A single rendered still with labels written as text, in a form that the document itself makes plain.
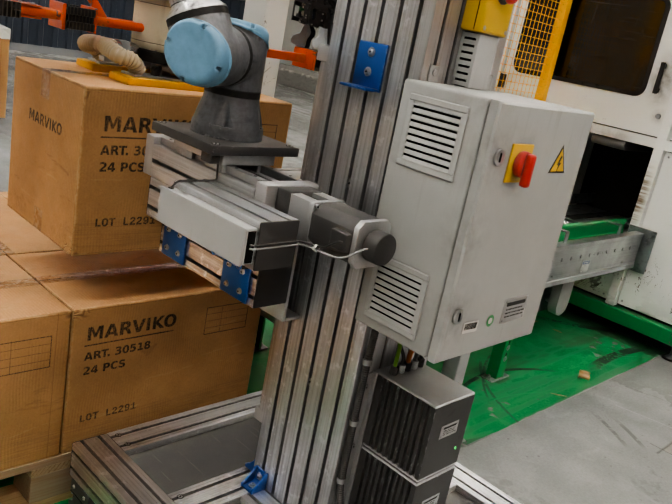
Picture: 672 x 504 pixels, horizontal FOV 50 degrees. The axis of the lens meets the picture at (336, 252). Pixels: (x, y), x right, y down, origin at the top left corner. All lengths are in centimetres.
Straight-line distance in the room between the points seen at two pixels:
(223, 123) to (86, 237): 50
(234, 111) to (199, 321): 76
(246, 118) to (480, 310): 60
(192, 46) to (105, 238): 65
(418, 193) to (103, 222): 83
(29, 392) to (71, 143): 60
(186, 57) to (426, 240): 54
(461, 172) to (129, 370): 111
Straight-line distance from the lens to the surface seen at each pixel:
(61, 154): 183
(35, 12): 186
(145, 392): 207
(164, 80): 190
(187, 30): 136
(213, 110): 150
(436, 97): 128
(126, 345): 197
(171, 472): 188
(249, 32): 149
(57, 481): 208
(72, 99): 178
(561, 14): 429
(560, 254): 329
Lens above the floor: 129
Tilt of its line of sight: 17 degrees down
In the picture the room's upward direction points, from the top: 11 degrees clockwise
